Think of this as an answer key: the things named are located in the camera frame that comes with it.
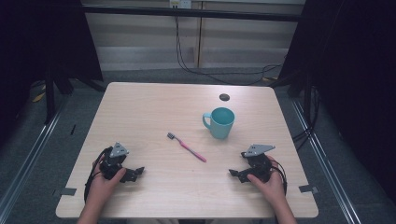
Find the metal floor rail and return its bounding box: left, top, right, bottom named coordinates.
left=290, top=98, right=362, bottom=224
left=0, top=102, right=64, bottom=217

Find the black metal stand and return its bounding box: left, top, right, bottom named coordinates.
left=44, top=69, right=76, bottom=125

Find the pink toothbrush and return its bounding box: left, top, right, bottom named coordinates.
left=166, top=132, right=207, bottom=163

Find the white wall socket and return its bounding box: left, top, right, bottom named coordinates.
left=168, top=0, right=192, bottom=9

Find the teal cup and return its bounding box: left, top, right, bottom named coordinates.
left=202, top=106, right=236, bottom=140

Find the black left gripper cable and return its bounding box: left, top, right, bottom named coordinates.
left=83, top=147, right=114, bottom=204

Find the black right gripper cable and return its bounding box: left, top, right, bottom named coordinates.
left=269, top=159, right=289, bottom=196

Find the person's left hand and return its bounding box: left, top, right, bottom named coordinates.
left=91, top=158, right=127, bottom=204

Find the black curtain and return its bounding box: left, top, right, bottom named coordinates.
left=0, top=0, right=105, bottom=147
left=270, top=0, right=396, bottom=204

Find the black wall cable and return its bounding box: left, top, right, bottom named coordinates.
left=174, top=7, right=284, bottom=87

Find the black horizontal bar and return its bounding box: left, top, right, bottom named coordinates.
left=81, top=5, right=303, bottom=23

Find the grey tape strip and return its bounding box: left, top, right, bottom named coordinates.
left=59, top=187, right=78, bottom=197
left=298, top=184, right=319, bottom=195

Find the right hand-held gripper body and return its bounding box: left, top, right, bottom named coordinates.
left=240, top=143, right=276, bottom=184

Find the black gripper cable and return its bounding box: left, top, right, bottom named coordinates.
left=83, top=147, right=114, bottom=204
left=269, top=159, right=289, bottom=196

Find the black floor cable bundle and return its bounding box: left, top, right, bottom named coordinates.
left=291, top=85, right=322, bottom=152

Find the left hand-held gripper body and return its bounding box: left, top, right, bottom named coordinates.
left=99, top=142, right=130, bottom=181

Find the person's right hand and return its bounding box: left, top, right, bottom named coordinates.
left=247, top=155, right=287, bottom=204

